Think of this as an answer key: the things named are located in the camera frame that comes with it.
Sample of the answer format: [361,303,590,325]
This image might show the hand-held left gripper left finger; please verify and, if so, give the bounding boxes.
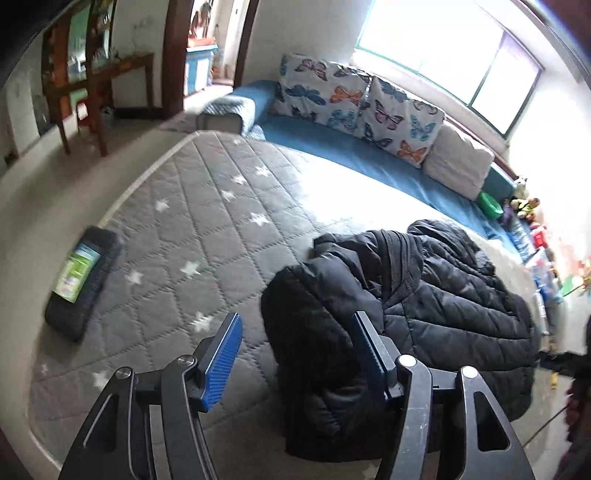
[58,312,244,480]

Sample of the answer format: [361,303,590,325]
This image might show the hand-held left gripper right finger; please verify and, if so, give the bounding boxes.
[349,311,536,480]

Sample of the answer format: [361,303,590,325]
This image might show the black puffer jacket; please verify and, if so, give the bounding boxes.
[261,219,541,462]

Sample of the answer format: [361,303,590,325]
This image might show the black pack with green label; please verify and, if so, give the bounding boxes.
[44,225,124,343]

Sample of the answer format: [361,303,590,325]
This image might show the grey star quilted mattress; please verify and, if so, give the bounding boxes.
[28,130,541,480]

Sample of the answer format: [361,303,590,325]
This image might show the pack of water bottles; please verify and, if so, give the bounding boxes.
[508,217,539,265]

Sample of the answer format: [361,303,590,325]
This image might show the dark cloth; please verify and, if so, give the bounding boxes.
[538,351,591,377]

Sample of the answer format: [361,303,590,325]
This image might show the green bowl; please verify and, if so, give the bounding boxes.
[478,191,506,220]

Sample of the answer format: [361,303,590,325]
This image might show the blue sofa bed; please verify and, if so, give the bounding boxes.
[228,79,527,245]

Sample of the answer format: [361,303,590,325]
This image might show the teal cushion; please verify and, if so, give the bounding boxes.
[482,164,518,201]

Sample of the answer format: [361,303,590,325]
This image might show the white pillow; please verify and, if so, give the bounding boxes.
[422,121,496,201]

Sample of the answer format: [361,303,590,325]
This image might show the green plush toy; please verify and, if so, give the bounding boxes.
[510,198,542,221]

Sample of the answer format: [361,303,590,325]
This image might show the butterfly print pillow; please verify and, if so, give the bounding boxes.
[358,76,446,169]
[268,53,372,139]

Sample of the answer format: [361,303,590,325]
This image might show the folded grey blanket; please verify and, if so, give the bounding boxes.
[196,97,257,137]

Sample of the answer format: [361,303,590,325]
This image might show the red plastic stool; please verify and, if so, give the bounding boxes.
[76,99,100,133]

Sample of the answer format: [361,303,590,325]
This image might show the blue cabinet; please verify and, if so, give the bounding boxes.
[185,39,218,96]

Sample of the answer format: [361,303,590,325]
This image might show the wooden table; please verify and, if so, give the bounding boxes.
[41,52,155,158]

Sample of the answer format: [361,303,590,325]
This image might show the window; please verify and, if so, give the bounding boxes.
[355,0,546,139]

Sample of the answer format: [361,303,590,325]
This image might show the black cable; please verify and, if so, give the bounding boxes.
[522,404,571,448]

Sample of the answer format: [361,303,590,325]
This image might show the wooden door frame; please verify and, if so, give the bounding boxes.
[161,0,260,118]

